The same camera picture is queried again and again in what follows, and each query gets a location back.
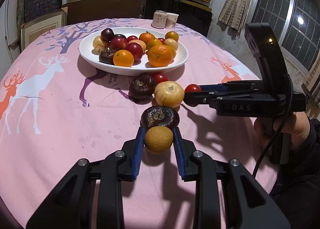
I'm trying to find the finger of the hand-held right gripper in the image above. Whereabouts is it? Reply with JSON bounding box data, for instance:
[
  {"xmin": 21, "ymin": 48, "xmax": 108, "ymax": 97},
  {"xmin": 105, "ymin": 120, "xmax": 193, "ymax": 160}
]
[
  {"xmin": 184, "ymin": 90, "xmax": 227, "ymax": 107},
  {"xmin": 199, "ymin": 80, "xmax": 263, "ymax": 95}
]

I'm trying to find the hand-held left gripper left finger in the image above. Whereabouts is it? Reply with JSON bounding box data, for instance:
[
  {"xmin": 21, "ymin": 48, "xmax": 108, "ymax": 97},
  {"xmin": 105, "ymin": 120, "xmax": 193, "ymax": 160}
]
[{"xmin": 26, "ymin": 127, "xmax": 146, "ymax": 229}]

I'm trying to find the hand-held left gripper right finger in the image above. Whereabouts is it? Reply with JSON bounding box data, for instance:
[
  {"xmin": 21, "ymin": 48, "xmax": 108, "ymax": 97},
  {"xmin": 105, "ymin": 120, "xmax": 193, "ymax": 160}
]
[{"xmin": 172, "ymin": 127, "xmax": 292, "ymax": 229}]

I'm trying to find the brownish yellow round fruit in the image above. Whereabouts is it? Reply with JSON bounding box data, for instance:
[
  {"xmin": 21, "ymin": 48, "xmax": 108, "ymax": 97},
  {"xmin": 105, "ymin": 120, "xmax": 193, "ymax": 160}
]
[{"xmin": 144, "ymin": 126, "xmax": 174, "ymax": 154}]

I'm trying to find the large orange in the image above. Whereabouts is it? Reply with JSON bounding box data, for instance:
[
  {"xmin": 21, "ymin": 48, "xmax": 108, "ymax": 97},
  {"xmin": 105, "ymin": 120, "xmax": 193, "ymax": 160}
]
[{"xmin": 147, "ymin": 44, "xmax": 173, "ymax": 68}]

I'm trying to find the white oval plate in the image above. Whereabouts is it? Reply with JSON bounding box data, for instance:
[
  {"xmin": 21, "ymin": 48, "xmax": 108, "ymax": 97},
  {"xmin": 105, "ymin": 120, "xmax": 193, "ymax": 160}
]
[{"xmin": 79, "ymin": 27, "xmax": 188, "ymax": 76}]

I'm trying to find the orange tangerine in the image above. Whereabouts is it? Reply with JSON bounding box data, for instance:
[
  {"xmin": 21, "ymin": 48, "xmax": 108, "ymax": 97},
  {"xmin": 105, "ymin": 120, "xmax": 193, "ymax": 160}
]
[
  {"xmin": 113, "ymin": 50, "xmax": 134, "ymax": 67},
  {"xmin": 139, "ymin": 32, "xmax": 156, "ymax": 45},
  {"xmin": 146, "ymin": 38, "xmax": 163, "ymax": 51}
]

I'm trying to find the person's right forearm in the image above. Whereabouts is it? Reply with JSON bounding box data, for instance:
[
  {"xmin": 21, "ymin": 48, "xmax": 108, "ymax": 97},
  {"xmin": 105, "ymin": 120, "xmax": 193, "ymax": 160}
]
[{"xmin": 252, "ymin": 119, "xmax": 320, "ymax": 229}]

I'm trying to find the person's right hand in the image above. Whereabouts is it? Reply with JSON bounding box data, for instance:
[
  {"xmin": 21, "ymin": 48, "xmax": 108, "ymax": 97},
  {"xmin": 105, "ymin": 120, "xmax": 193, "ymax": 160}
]
[{"xmin": 254, "ymin": 112, "xmax": 310, "ymax": 149}]

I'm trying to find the large yellow melon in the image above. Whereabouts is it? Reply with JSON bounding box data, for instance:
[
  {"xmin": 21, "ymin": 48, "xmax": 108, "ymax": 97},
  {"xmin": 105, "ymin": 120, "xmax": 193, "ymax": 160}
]
[{"xmin": 154, "ymin": 81, "xmax": 185, "ymax": 107}]

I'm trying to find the black chair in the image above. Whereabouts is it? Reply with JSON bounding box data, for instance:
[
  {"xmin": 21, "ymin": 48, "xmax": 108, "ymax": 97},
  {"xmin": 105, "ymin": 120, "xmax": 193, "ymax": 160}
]
[{"xmin": 143, "ymin": 0, "xmax": 213, "ymax": 38}]

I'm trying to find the paper cup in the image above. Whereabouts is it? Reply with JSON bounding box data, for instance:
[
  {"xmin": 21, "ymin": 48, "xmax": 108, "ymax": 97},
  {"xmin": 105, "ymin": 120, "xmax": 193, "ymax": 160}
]
[{"xmin": 165, "ymin": 12, "xmax": 180, "ymax": 29}]

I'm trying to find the pink deer print tablecloth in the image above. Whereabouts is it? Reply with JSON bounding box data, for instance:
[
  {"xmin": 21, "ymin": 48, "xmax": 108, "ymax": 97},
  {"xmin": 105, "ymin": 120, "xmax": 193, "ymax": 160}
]
[{"xmin": 0, "ymin": 18, "xmax": 278, "ymax": 229}]

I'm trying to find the hanging bamboo mat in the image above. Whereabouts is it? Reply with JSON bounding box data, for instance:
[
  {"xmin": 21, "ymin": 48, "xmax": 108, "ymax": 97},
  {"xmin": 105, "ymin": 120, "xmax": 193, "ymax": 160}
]
[{"xmin": 217, "ymin": 0, "xmax": 260, "ymax": 33}]

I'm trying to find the drink can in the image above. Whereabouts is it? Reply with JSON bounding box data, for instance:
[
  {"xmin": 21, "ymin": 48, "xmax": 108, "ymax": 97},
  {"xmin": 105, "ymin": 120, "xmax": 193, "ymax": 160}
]
[{"xmin": 153, "ymin": 10, "xmax": 167, "ymax": 29}]

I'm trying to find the red apple in bowl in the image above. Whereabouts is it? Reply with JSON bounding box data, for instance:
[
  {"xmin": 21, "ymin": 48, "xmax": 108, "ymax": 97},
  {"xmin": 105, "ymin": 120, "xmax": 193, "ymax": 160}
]
[{"xmin": 109, "ymin": 37, "xmax": 128, "ymax": 51}]

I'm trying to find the mesh covered window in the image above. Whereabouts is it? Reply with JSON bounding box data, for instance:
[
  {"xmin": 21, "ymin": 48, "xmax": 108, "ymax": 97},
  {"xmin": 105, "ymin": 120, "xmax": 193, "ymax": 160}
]
[{"xmin": 250, "ymin": 0, "xmax": 320, "ymax": 74}]

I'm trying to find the striped pale pepino melon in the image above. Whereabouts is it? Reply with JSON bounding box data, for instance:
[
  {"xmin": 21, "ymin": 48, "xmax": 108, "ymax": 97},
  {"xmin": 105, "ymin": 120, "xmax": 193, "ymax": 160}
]
[{"xmin": 93, "ymin": 36, "xmax": 110, "ymax": 51}]

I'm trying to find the brown board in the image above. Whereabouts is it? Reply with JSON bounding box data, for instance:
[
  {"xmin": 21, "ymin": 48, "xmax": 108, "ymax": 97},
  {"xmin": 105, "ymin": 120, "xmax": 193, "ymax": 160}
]
[{"xmin": 67, "ymin": 0, "xmax": 142, "ymax": 25}]

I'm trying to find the blue patterned box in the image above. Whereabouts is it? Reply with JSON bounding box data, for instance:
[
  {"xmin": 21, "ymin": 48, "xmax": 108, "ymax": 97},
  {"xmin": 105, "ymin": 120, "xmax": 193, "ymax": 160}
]
[{"xmin": 24, "ymin": 0, "xmax": 62, "ymax": 22}]

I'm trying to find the black cable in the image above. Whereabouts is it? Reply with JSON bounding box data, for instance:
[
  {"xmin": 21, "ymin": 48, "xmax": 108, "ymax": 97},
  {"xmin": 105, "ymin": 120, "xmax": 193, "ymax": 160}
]
[{"xmin": 252, "ymin": 74, "xmax": 293, "ymax": 178}]

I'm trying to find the wooden picture frame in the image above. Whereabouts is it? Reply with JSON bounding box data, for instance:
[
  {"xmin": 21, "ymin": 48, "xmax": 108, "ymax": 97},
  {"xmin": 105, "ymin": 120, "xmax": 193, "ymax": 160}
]
[{"xmin": 20, "ymin": 7, "xmax": 68, "ymax": 51}]

